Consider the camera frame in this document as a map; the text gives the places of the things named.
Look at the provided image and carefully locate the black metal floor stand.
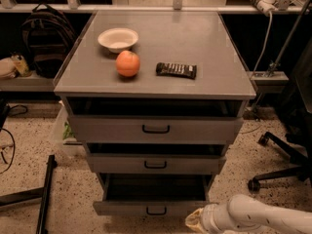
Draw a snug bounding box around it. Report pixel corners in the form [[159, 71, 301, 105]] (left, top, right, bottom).
[[0, 155, 58, 234]]

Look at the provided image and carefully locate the dark snack bar wrapper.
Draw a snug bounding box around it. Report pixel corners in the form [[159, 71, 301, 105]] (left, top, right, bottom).
[[156, 62, 197, 80]]

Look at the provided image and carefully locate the grey bottom drawer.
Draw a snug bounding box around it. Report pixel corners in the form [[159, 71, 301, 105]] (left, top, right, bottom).
[[94, 174, 215, 216]]

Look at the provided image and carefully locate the dark backpack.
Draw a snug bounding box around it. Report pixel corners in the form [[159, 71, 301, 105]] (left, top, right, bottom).
[[20, 3, 77, 78]]

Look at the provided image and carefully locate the white power strip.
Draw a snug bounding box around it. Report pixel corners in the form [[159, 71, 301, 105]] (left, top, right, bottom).
[[250, 0, 277, 17]]

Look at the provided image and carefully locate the metal diagonal rod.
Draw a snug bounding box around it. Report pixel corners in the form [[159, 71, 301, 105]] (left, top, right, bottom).
[[264, 0, 312, 77]]

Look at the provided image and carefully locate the white cable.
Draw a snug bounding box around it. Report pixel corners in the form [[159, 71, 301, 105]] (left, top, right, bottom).
[[252, 10, 274, 76]]

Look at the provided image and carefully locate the grey drawer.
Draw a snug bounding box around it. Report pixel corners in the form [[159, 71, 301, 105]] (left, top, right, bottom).
[[94, 174, 215, 216], [87, 143, 225, 175], [68, 97, 243, 144]]

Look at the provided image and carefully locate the grey drawer cabinet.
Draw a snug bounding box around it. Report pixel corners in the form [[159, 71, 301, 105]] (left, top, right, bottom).
[[55, 11, 255, 116]]

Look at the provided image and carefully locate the white rounded object on shelf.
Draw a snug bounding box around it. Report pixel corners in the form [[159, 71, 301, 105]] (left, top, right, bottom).
[[0, 58, 17, 79]]

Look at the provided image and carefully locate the grey top drawer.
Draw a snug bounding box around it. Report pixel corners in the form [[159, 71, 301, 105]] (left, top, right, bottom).
[[68, 97, 243, 144]]

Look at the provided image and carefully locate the white bowl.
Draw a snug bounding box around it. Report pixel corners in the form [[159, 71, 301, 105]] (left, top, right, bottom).
[[97, 28, 138, 54]]

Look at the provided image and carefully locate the orange fruit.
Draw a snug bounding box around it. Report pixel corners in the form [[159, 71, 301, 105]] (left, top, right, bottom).
[[116, 51, 140, 77]]

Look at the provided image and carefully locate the black floor cable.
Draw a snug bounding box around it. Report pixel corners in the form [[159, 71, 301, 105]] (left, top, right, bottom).
[[0, 103, 29, 176]]

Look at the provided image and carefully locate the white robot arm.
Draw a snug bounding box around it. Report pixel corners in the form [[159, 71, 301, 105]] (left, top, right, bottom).
[[185, 194, 312, 234]]

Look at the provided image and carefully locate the grey middle drawer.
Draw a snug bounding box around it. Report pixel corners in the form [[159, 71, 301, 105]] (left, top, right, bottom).
[[87, 143, 225, 175]]

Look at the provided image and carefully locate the black office chair base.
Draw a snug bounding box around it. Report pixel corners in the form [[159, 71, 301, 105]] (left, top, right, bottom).
[[248, 131, 312, 193]]

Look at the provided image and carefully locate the clear plastic bin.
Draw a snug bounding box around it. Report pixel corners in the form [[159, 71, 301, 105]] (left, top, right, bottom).
[[50, 106, 85, 157]]

